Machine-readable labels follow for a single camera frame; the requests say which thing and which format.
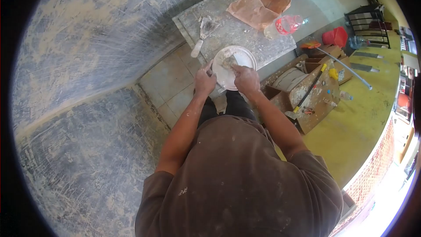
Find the person's body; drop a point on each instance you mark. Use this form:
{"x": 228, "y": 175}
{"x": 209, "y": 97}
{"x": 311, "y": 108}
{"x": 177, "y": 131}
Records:
{"x": 236, "y": 184}

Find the clear water bottle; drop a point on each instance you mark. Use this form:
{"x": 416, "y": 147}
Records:
{"x": 358, "y": 42}

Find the red bucket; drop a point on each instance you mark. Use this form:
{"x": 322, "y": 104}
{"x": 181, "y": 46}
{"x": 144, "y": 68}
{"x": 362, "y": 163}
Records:
{"x": 336, "y": 37}

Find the cardboard box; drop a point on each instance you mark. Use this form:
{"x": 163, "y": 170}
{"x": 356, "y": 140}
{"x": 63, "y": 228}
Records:
{"x": 333, "y": 52}

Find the crumpled brown paper bag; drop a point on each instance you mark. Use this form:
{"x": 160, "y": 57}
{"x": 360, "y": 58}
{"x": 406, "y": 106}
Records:
{"x": 259, "y": 8}

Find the black metal rack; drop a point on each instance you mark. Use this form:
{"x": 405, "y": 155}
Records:
{"x": 368, "y": 23}

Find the round white plate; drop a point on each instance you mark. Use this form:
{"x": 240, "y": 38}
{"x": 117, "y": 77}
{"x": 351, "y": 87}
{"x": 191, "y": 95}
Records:
{"x": 244, "y": 57}

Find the person's left hand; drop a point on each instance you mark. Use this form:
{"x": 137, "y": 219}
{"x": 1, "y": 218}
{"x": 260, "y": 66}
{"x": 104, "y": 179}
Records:
{"x": 204, "y": 84}

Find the person's left fingers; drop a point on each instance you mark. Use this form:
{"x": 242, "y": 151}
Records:
{"x": 209, "y": 67}

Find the grey flat trowel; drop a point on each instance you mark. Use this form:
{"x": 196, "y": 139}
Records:
{"x": 361, "y": 67}
{"x": 365, "y": 54}

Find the small putty scraper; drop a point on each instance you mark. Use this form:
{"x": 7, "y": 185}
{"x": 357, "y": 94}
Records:
{"x": 230, "y": 61}

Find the small clear plastic bottle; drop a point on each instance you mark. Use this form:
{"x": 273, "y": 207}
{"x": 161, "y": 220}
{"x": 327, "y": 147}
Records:
{"x": 345, "y": 95}

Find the red label plastic bottle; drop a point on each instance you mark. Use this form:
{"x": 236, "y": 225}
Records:
{"x": 284, "y": 25}

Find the person's right hand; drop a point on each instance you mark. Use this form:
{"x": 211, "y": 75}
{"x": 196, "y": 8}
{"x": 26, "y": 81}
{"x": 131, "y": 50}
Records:
{"x": 247, "y": 79}

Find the orange headed long grey pole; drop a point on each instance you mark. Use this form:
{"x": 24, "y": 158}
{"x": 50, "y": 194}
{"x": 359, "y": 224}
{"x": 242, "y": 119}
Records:
{"x": 342, "y": 67}

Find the plaster stained wooden tool box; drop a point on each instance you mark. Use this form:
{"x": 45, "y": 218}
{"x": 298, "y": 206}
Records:
{"x": 317, "y": 105}

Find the person's right index finger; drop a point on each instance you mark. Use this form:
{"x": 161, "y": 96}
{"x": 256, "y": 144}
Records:
{"x": 239, "y": 68}

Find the person's legs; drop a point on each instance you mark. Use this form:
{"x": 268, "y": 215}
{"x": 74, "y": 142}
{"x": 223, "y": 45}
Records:
{"x": 237, "y": 103}

